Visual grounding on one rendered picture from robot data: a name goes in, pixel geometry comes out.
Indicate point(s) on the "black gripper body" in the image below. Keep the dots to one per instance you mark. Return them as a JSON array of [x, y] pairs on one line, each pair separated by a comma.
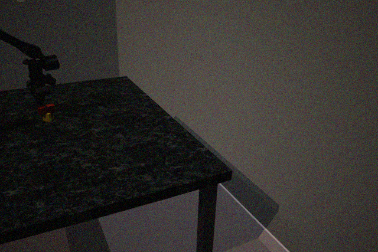
[[36, 83]]

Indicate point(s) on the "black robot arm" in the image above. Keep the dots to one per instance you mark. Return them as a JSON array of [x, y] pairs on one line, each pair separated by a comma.
[[35, 66]]

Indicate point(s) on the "yellow cube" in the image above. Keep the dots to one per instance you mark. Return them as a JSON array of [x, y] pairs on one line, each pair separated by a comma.
[[47, 117]]

